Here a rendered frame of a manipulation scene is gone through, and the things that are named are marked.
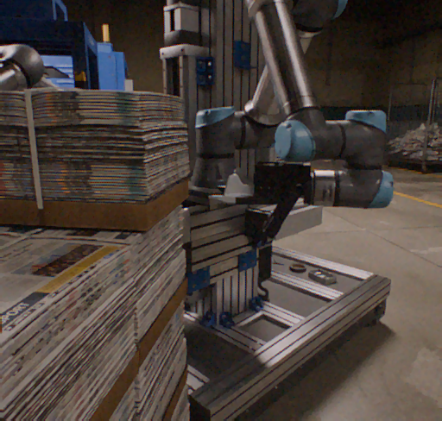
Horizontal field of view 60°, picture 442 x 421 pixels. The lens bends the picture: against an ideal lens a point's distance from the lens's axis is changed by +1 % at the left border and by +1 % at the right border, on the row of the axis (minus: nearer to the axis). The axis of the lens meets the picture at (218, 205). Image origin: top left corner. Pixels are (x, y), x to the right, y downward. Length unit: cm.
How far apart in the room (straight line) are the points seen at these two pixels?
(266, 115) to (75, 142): 63
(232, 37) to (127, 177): 91
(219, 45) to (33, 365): 115
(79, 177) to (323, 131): 43
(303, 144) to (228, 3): 83
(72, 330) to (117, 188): 25
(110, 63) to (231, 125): 375
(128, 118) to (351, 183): 44
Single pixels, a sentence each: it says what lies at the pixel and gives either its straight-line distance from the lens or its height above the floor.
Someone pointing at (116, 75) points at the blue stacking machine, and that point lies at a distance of 478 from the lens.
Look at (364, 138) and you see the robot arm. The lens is 77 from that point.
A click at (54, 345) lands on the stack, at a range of 47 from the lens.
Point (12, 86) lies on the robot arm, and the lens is 123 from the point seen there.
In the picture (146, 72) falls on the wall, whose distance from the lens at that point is 996.
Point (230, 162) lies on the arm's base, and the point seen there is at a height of 89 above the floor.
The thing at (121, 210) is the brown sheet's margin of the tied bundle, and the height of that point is 87.
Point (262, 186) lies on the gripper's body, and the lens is 79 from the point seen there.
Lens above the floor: 102
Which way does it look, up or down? 13 degrees down
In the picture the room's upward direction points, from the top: straight up
